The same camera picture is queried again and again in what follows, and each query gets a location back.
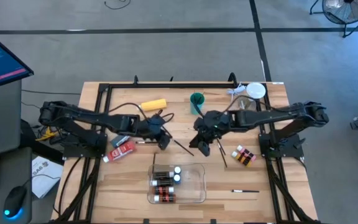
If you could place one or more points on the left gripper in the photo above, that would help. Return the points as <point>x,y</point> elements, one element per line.
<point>152,127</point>

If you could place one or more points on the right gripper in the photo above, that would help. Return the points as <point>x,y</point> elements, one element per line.
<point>213,124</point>

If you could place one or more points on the thin black paintbrush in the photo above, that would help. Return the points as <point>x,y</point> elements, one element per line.
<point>168,132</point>
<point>223,159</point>
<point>145,142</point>
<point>221,146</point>
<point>200,99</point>

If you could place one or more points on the black paintbrush orange ferrule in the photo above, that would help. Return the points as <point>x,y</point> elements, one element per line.
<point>183,147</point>

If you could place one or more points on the small blue paint bottle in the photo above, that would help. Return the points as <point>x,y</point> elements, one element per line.
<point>177,178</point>
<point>177,170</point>

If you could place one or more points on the bronze paint bottle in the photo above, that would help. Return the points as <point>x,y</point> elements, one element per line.
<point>163,175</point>

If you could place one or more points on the dark brown paint bottle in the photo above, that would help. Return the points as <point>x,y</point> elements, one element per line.
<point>162,182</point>

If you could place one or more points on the clear plastic bin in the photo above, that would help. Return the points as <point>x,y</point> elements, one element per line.
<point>194,186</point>

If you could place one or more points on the small yellow paint bottle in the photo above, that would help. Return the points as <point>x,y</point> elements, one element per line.
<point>242,160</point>

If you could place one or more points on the reddish brown paint bottle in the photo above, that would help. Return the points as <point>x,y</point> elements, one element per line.
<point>164,190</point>

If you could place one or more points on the orange paint bottle black label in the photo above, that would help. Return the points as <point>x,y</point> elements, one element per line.
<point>165,198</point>

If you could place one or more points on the black paintbrush white ferrule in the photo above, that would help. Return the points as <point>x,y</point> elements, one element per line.
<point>247,191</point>

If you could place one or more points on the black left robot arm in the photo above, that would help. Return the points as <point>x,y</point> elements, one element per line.
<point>89,118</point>

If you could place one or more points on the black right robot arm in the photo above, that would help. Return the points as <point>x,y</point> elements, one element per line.
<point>275,116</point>

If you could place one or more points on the large yellow paint bottle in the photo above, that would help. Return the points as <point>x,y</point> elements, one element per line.
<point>154,104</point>

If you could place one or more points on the large red paint bottle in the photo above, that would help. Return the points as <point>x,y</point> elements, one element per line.
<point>120,152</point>

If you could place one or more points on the large dark teal paint bottle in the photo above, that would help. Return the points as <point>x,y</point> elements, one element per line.
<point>118,141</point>

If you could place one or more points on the black paintbrush silver ferrule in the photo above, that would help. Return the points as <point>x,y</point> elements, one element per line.
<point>154,160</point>

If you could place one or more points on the teal plastic cup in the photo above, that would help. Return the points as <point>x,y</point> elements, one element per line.
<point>196,109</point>

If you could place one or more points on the clear jar white lid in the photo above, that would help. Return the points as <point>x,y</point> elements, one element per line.
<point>244,96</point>

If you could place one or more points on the white mushroom-shaped stand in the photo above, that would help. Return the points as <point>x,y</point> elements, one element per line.
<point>256,90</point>

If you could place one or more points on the white paper booklet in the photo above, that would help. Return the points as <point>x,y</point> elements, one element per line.
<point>47,179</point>

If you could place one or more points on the black computer mouse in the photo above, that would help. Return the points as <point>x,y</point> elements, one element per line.
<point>14,200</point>

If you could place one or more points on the grey computer desk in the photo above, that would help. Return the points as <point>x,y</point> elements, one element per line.
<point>2,124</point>

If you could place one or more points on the black floor fan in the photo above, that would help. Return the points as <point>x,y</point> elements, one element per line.
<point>346,12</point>

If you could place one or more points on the black aluminium table frame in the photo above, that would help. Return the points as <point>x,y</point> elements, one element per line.
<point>172,85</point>

